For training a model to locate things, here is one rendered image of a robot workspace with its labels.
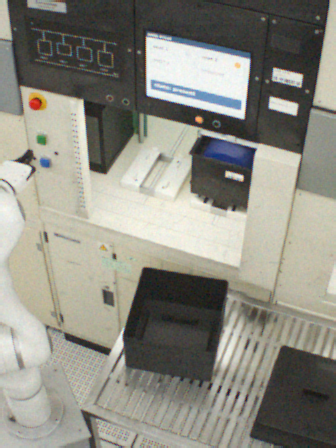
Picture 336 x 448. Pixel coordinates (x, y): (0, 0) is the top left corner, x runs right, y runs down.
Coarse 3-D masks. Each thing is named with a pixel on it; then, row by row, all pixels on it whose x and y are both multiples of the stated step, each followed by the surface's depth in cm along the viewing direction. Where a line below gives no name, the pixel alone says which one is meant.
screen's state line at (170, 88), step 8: (152, 80) 178; (152, 88) 180; (160, 88) 179; (168, 88) 178; (176, 88) 177; (184, 88) 176; (184, 96) 177; (192, 96) 176; (200, 96) 175; (208, 96) 174; (216, 96) 173; (224, 96) 172; (224, 104) 174; (232, 104) 173; (240, 104) 172
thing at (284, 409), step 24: (288, 360) 195; (312, 360) 194; (288, 384) 189; (312, 384) 189; (264, 408) 183; (288, 408) 183; (312, 408) 183; (264, 432) 183; (288, 432) 178; (312, 432) 178
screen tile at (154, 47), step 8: (152, 48) 170; (160, 48) 169; (168, 48) 168; (176, 48) 167; (160, 56) 171; (168, 56) 170; (176, 56) 169; (192, 56) 167; (152, 64) 174; (160, 64) 173; (184, 64) 170; (192, 64) 169; (152, 72) 176; (160, 72) 175; (168, 72) 174; (176, 72) 173; (184, 72) 172; (192, 72) 171; (176, 80) 175; (184, 80) 174; (192, 80) 173
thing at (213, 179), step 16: (256, 144) 219; (192, 160) 221; (208, 160) 218; (192, 176) 226; (208, 176) 223; (224, 176) 220; (240, 176) 217; (192, 192) 231; (208, 192) 228; (224, 192) 225; (240, 192) 223
